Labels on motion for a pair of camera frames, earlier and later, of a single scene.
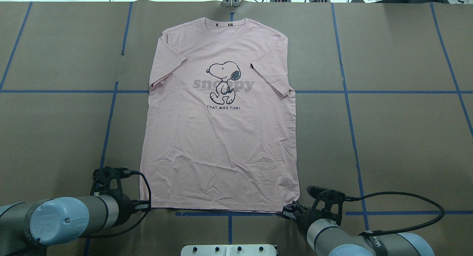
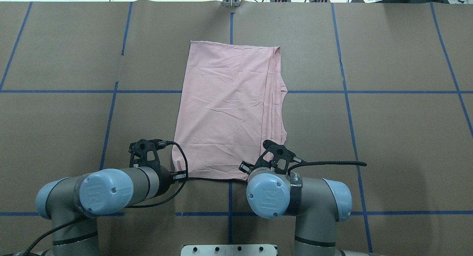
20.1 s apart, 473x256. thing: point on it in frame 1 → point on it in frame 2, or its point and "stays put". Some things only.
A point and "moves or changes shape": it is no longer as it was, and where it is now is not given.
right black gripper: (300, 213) → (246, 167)
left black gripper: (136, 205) → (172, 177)
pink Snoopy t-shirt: (220, 134) moves or changes shape
